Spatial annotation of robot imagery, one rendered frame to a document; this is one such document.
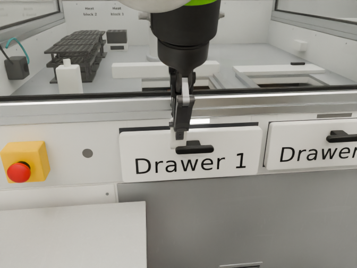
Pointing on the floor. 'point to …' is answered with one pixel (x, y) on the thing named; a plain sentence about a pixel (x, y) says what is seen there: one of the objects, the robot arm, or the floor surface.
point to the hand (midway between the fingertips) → (178, 134)
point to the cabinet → (229, 217)
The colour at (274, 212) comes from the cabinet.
